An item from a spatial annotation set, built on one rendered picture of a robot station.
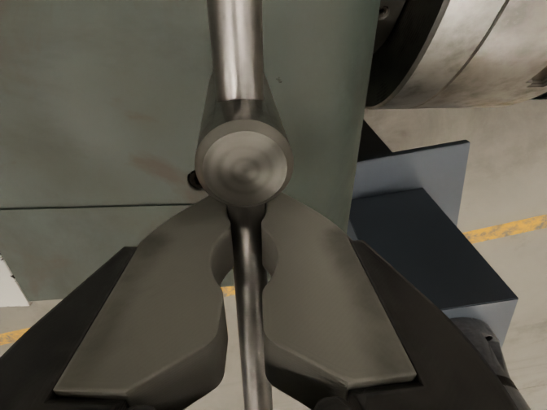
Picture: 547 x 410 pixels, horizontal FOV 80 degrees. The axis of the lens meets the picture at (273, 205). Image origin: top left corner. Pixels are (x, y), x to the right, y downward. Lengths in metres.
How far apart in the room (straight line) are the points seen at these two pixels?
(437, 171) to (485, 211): 1.26
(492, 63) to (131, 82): 0.23
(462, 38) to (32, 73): 0.24
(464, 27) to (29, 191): 0.28
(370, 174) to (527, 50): 0.57
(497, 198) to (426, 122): 0.65
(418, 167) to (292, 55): 0.69
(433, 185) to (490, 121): 0.99
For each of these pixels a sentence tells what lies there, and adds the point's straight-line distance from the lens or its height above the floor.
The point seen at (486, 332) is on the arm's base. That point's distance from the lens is 0.64.
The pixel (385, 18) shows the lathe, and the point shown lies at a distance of 0.29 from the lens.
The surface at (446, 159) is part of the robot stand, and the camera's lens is 0.87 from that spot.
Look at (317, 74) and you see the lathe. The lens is 0.19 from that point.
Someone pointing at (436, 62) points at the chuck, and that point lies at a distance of 0.26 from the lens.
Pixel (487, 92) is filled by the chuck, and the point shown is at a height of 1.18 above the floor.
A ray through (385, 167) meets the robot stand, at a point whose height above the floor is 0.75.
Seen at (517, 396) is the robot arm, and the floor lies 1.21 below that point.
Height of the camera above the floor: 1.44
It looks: 57 degrees down
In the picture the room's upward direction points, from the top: 175 degrees clockwise
